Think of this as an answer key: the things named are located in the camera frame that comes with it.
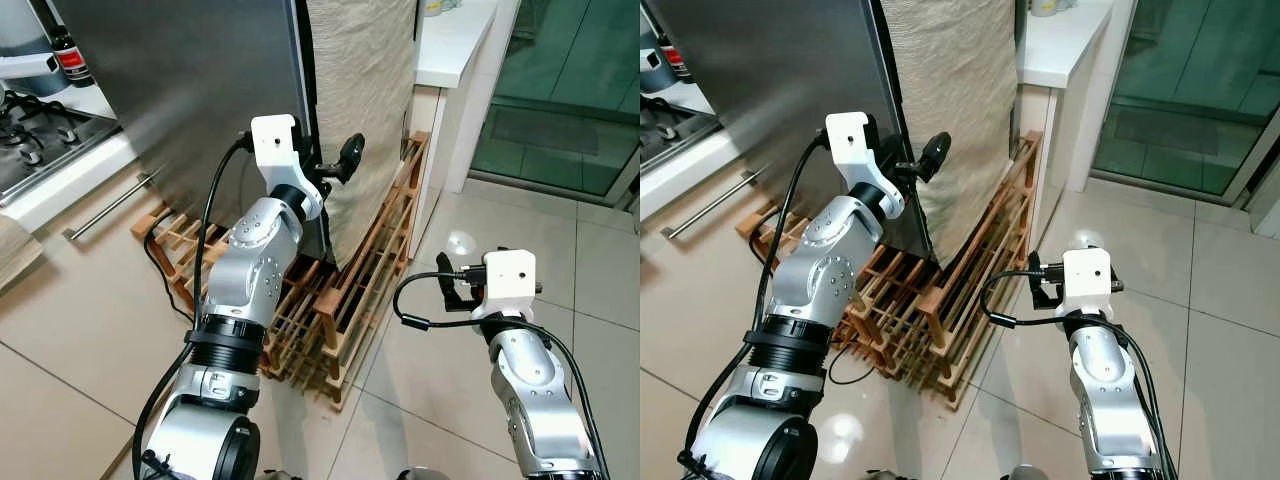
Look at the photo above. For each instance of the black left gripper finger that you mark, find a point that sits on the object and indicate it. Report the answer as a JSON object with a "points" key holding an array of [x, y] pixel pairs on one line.
{"points": [[352, 152], [935, 155]]}

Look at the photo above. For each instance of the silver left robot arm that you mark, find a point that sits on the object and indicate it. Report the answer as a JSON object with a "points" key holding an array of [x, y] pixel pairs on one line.
{"points": [[825, 260], [250, 260]]}

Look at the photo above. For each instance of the grey mini fridge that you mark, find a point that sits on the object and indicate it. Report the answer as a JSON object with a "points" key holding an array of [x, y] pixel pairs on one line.
{"points": [[770, 90], [190, 90]]}

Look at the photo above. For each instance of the wooden slatted rack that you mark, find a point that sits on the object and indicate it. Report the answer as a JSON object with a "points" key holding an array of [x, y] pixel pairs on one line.
{"points": [[350, 300], [960, 310]]}

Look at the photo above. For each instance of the narrow white counter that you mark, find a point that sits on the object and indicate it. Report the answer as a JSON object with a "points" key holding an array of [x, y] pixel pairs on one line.
{"points": [[1065, 45], [455, 45]]}

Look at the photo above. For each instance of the grey right robot leg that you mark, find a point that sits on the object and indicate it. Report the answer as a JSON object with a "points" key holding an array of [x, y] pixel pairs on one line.
{"points": [[1025, 474], [425, 474]]}

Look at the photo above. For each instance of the white kitchen cabinet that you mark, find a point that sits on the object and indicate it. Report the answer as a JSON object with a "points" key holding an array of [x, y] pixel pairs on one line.
{"points": [[60, 187], [680, 177]]}

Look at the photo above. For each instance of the green glass sliding door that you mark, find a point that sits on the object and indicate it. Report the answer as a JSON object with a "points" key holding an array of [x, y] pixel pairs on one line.
{"points": [[1190, 90], [570, 90]]}

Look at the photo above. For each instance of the dark bottle with red label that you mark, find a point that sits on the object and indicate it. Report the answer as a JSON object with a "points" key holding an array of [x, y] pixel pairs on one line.
{"points": [[677, 60], [72, 60]]}

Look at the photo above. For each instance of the grey white kitchen appliance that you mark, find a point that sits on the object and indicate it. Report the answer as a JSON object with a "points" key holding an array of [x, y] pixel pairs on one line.
{"points": [[655, 72], [22, 35]]}

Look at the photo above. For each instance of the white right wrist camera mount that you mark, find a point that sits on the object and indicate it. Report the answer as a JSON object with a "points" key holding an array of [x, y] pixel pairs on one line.
{"points": [[508, 275], [1087, 275]]}

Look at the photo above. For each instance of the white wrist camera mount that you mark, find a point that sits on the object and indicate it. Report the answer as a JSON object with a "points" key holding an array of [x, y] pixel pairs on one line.
{"points": [[275, 140], [850, 135], [508, 275], [1087, 275]]}

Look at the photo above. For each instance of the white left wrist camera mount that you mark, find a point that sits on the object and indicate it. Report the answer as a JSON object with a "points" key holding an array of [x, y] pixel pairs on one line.
{"points": [[850, 135], [275, 140]]}

